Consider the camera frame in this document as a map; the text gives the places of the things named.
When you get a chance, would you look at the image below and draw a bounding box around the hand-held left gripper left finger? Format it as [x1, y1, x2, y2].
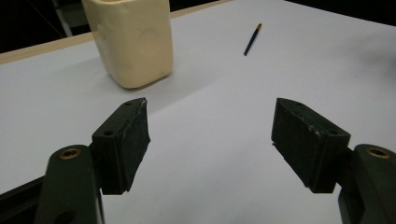
[91, 97, 151, 196]

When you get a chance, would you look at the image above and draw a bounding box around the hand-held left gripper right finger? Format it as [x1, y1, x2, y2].
[270, 97, 352, 194]

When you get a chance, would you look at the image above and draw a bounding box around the cream ceramic cup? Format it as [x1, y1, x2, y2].
[81, 0, 175, 91]

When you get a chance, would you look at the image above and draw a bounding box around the dark blue pencil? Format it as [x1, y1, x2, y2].
[243, 22, 263, 57]

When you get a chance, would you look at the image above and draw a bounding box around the white table sheet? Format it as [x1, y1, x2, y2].
[0, 0, 396, 224]

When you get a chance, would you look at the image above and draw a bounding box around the wooden table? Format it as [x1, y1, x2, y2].
[0, 0, 234, 65]

